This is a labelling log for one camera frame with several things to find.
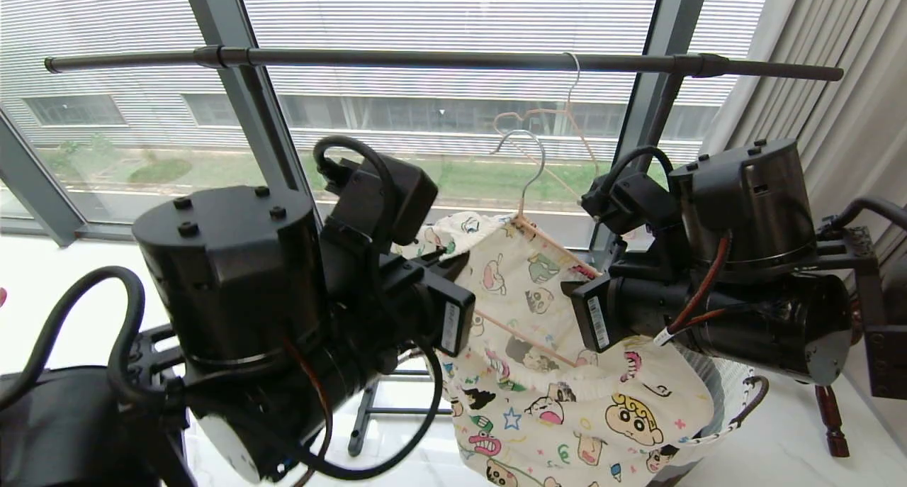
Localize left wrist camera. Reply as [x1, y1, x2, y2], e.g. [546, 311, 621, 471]
[322, 154, 439, 261]

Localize pink clothes hanger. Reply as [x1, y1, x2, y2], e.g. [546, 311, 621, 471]
[492, 52, 603, 190]
[471, 129, 604, 369]

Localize black cable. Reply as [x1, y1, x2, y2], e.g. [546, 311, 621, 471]
[0, 266, 147, 410]
[829, 196, 907, 234]
[283, 135, 445, 482]
[599, 145, 675, 197]

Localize window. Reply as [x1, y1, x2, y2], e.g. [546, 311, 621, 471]
[0, 0, 773, 250]

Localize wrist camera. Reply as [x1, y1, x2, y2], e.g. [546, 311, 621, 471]
[581, 172, 685, 261]
[322, 154, 439, 261]

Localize white laundry basket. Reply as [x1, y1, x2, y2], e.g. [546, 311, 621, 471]
[663, 345, 771, 487]

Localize black clothes rack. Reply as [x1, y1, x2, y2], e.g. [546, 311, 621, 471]
[44, 45, 844, 457]

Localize cream printed shorts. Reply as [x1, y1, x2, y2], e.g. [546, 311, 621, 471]
[393, 211, 716, 487]

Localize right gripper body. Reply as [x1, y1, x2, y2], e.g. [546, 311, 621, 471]
[560, 257, 855, 387]

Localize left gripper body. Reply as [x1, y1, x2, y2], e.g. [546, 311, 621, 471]
[191, 253, 477, 484]

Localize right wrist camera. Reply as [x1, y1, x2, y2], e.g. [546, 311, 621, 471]
[581, 172, 685, 261]

